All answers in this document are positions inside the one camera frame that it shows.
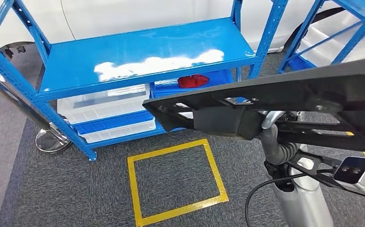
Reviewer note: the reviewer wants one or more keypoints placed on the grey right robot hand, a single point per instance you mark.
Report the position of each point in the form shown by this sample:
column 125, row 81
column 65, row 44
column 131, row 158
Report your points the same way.
column 270, row 147

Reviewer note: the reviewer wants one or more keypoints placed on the black plastic plate bracket part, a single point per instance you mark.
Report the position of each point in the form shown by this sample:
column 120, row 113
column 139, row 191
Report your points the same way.
column 295, row 91

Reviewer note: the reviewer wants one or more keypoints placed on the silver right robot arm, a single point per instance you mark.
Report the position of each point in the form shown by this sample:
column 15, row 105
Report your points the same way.
column 304, row 203

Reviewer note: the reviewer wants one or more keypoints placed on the blue metal shelf rack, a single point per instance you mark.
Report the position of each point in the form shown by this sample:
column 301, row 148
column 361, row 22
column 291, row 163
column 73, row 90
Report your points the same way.
column 138, row 47
column 301, row 64

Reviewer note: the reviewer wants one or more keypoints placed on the red part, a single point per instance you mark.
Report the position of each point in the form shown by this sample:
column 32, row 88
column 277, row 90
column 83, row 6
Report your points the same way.
column 192, row 81

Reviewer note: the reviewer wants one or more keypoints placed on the blue plastic bin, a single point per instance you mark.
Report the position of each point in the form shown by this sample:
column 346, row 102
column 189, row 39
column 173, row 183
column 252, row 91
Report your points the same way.
column 220, row 78

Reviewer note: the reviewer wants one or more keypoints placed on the yellow floor tape square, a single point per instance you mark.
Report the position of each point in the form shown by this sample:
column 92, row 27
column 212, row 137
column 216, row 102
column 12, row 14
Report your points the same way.
column 131, row 188

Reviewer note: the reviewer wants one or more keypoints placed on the large white plastic bin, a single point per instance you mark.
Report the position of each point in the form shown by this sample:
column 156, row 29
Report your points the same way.
column 101, row 106

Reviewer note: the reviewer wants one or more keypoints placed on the white car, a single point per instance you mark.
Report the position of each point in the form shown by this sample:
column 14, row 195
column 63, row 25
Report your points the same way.
column 107, row 15

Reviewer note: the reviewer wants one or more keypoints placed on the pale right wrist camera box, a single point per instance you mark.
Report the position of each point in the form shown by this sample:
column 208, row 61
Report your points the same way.
column 358, row 174

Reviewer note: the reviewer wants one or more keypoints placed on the black post with chrome base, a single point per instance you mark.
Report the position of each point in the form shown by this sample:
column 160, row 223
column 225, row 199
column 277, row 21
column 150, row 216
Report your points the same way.
column 52, row 141

